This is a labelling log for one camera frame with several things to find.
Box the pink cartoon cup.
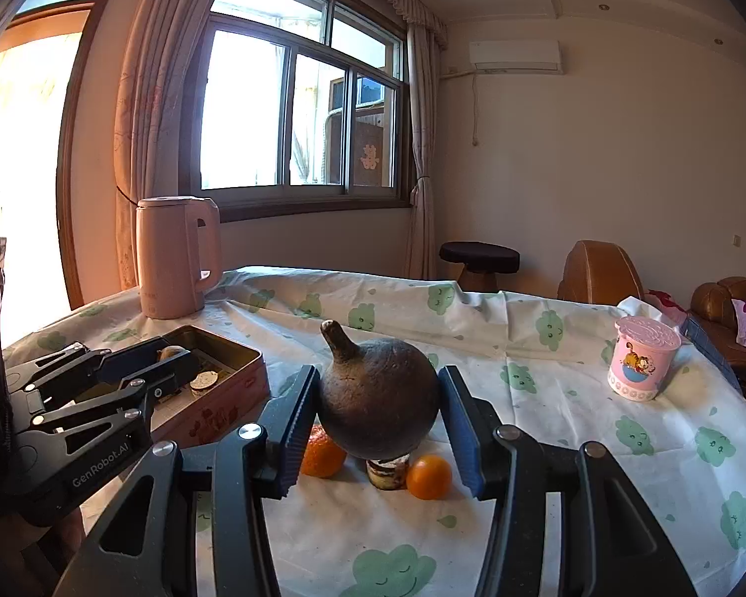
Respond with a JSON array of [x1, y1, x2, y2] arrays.
[[608, 317, 682, 401]]

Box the window with frame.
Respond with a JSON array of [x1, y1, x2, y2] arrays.
[[179, 0, 412, 222]]

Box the pink curtain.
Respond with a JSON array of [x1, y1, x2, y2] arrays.
[[386, 0, 447, 281], [113, 0, 214, 290]]

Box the white air conditioner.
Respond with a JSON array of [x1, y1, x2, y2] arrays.
[[469, 39, 563, 74]]

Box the pink left curtain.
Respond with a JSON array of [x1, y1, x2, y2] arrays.
[[113, 0, 214, 290]]

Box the cloud pattern tablecloth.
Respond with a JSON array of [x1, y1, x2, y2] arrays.
[[2, 264, 746, 597]]

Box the black round stool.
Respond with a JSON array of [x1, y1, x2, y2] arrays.
[[439, 241, 521, 293]]

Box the pink electric kettle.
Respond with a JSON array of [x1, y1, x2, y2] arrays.
[[136, 196, 223, 319]]

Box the pink right curtain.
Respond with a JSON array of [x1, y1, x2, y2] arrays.
[[386, 0, 447, 281]]

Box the brown round fruit with stem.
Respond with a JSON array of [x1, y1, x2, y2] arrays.
[[318, 319, 441, 460]]

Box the pink metal tin box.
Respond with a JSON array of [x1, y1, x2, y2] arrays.
[[151, 325, 269, 447]]

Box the person's left hand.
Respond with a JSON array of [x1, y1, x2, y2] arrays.
[[0, 508, 85, 596]]

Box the small orange front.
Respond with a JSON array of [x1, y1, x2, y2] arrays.
[[405, 454, 453, 500]]

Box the brown longan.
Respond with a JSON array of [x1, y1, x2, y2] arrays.
[[157, 345, 187, 361]]

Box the large wrinkled tangerine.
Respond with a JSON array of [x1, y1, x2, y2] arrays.
[[300, 424, 346, 479]]

